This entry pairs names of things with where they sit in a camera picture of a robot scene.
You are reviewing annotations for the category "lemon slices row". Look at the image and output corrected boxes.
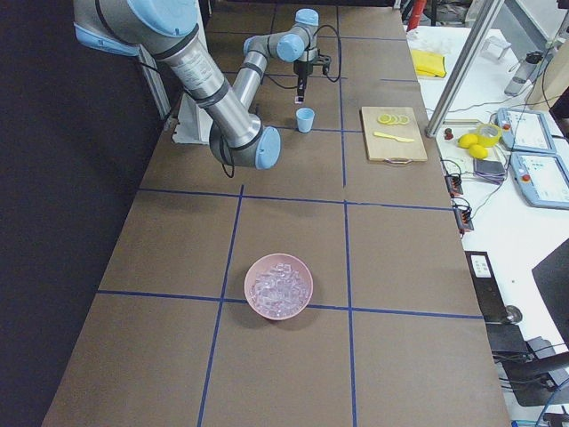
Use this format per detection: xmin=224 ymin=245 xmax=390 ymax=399
xmin=377 ymin=114 xmax=410 ymax=125

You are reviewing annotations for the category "aluminium frame post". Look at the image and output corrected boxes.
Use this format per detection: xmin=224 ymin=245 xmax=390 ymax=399
xmin=425 ymin=0 xmax=505 ymax=138

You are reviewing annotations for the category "lower blue teach pendant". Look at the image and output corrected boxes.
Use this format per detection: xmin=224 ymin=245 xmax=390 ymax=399
xmin=509 ymin=151 xmax=568 ymax=210

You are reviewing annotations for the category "black red connector box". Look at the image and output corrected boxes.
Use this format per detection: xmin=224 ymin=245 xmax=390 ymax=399
xmin=445 ymin=173 xmax=463 ymax=197
xmin=452 ymin=197 xmax=474 ymax=238

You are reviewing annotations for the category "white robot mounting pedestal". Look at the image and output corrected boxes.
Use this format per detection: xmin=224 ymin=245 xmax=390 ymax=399
xmin=171 ymin=17 xmax=214 ymax=146

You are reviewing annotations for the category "yellow plastic knife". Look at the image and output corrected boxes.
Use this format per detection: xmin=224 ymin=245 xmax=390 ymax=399
xmin=373 ymin=132 xmax=415 ymax=143

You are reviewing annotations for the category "yellow lemon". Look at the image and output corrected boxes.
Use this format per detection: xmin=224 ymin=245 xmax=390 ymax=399
xmin=468 ymin=144 xmax=488 ymax=160
xmin=458 ymin=133 xmax=478 ymax=149

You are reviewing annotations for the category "light blue plastic cup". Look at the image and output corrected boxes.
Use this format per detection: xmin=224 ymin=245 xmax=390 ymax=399
xmin=295 ymin=107 xmax=316 ymax=133

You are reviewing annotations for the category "blue teach pendant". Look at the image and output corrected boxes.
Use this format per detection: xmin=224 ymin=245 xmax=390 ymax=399
xmin=509 ymin=151 xmax=568 ymax=210
xmin=491 ymin=108 xmax=557 ymax=154

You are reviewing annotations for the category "yellow cloth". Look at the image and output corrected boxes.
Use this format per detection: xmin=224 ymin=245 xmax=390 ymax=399
xmin=411 ymin=50 xmax=447 ymax=78

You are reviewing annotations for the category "pink bowl of ice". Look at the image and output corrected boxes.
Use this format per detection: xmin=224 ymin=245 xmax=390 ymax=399
xmin=244 ymin=254 xmax=314 ymax=321

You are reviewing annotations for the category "crumpled clear plastic bag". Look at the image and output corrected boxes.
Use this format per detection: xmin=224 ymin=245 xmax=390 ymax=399
xmin=406 ymin=27 xmax=453 ymax=55

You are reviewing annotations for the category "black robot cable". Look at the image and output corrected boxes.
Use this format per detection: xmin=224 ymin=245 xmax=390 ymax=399
xmin=264 ymin=24 xmax=343 ymax=89

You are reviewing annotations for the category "yellow tape roll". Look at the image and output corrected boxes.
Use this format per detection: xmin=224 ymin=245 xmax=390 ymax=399
xmin=475 ymin=124 xmax=502 ymax=148

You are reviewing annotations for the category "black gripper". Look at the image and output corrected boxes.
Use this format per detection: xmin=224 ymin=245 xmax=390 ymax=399
xmin=293 ymin=60 xmax=313 ymax=103

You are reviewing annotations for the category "clear water bottle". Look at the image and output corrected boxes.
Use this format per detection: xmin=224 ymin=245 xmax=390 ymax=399
xmin=504 ymin=51 xmax=545 ymax=97

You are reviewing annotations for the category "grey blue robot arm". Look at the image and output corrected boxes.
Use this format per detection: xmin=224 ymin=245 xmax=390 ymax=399
xmin=73 ymin=0 xmax=319 ymax=170

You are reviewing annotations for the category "wooden cutting board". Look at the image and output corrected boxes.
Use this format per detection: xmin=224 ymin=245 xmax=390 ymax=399
xmin=360 ymin=107 xmax=428 ymax=165

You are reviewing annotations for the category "upper blue teach pendant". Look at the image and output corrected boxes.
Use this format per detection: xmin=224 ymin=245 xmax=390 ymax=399
xmin=491 ymin=108 xmax=557 ymax=154

